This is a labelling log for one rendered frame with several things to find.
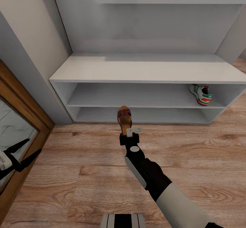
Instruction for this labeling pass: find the gym shoe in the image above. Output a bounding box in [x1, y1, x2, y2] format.
[189, 84, 212, 105]

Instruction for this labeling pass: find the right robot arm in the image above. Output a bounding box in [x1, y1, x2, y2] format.
[120, 127, 223, 228]

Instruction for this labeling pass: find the sandal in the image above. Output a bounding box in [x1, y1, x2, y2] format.
[117, 105, 132, 136]

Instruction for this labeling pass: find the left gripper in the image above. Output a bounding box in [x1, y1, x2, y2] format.
[0, 139, 41, 180]

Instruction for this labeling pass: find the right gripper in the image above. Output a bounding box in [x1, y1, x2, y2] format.
[120, 133, 139, 146]

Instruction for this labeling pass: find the robot trunk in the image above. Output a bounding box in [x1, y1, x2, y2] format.
[100, 214, 146, 228]

